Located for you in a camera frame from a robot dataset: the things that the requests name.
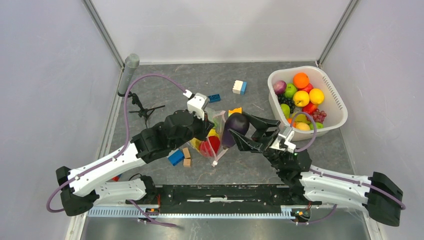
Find red toy bell pepper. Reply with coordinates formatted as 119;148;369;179
199;135;221;158

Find yellow toy cabbage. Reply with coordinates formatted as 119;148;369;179
190;128;220;153

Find white and blue block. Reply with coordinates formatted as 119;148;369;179
232;80;247;95

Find yellow green toy fruit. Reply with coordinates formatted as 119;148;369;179
291;112;311;124

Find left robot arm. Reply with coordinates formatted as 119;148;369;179
56;110;215;217

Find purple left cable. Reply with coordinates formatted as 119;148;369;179
45;73;193;214

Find white plastic basket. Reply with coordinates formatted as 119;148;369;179
267;65;348;138

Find blue green grey block stack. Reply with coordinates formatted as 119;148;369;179
167;149;185;166

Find purple cable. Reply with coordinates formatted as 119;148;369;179
45;73;193;214
290;111;407;211

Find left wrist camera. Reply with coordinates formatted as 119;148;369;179
183;89;210;120

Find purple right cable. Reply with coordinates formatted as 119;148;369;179
290;111;407;211

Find orange small block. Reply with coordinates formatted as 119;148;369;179
183;158;192;168

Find grey microphone on tripod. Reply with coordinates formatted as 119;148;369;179
117;53;166;128

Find light green toy fruit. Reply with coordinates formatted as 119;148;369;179
280;103;291;119

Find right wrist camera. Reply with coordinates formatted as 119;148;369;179
269;126;296;154

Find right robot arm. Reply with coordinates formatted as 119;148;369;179
224;112;406;227

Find red and blue block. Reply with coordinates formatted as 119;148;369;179
111;174;122;182

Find clear zip top bag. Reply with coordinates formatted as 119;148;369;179
189;107;229;167

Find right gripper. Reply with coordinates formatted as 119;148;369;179
227;112;285;172

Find red toy apple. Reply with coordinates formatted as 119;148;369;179
298;83;314;93

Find purple toy grapes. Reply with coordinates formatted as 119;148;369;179
312;108;327;124

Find small green toy fruit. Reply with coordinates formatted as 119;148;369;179
309;122;324;131

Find black toy grapes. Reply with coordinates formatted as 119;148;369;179
277;94;296;114

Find purple toy onion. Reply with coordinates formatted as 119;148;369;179
272;80;287;95

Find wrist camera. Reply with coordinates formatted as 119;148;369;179
183;89;210;120
269;126;296;154

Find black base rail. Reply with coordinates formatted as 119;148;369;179
136;184;310;214

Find purple toy eggplant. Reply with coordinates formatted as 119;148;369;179
221;112;250;149

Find green toy apple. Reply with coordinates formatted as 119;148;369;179
283;83;298;99

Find pale yellow toy fruit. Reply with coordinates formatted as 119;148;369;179
295;122;311;132

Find red orange toy mango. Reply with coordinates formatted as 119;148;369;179
301;102;318;116

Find orange green yellow block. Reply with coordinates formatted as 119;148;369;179
228;107;243;117

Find dark blue flat block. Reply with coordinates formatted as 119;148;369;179
208;94;221;103

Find tan small block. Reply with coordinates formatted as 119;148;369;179
182;147;191;159

